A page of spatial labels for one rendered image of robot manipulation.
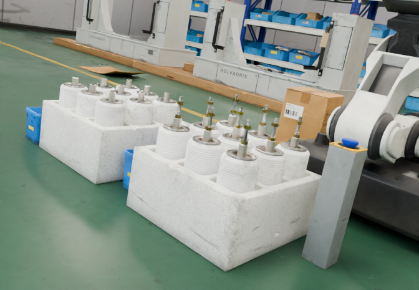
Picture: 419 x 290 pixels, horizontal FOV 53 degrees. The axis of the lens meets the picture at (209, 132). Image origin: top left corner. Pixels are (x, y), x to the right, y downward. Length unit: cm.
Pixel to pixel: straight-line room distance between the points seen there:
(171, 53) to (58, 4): 366
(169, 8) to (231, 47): 84
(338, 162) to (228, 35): 300
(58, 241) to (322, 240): 64
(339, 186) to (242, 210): 26
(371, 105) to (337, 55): 195
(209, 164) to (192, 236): 18
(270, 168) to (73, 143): 69
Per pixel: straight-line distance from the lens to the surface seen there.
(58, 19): 782
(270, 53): 667
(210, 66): 385
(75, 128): 145
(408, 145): 160
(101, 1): 558
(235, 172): 98
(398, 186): 138
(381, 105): 131
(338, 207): 108
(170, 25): 444
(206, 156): 105
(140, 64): 446
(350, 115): 129
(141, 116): 144
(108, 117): 137
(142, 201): 119
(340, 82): 322
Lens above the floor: 53
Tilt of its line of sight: 14 degrees down
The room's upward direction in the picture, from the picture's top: 10 degrees clockwise
